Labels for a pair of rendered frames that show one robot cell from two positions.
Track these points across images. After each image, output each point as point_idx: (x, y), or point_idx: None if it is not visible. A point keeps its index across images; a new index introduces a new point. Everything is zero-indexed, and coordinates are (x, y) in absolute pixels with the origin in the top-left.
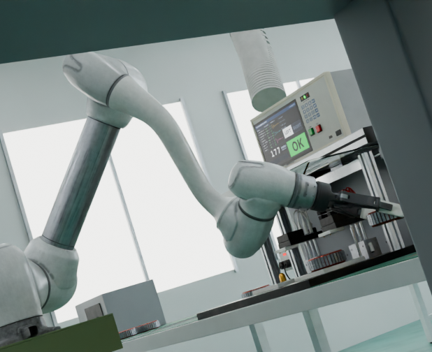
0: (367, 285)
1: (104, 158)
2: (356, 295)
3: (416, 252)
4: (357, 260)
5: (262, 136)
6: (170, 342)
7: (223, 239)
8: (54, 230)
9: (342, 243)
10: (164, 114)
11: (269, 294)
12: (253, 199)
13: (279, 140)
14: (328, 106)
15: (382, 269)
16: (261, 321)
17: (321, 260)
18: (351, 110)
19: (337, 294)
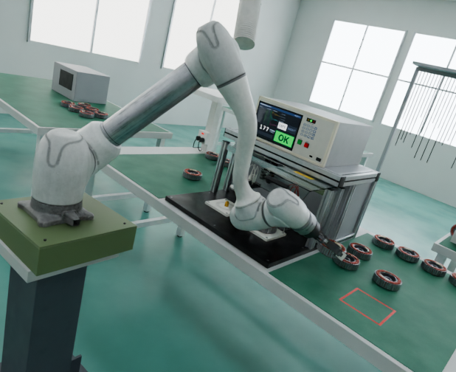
0: (318, 319)
1: (179, 101)
2: (305, 314)
3: (324, 265)
4: (282, 235)
5: (261, 111)
6: (138, 195)
7: (232, 211)
8: (115, 131)
9: (262, 192)
10: (254, 122)
11: (231, 241)
12: (278, 219)
13: (272, 125)
14: (323, 140)
15: (338, 325)
16: (218, 254)
17: (266, 229)
18: (333, 150)
19: (290, 300)
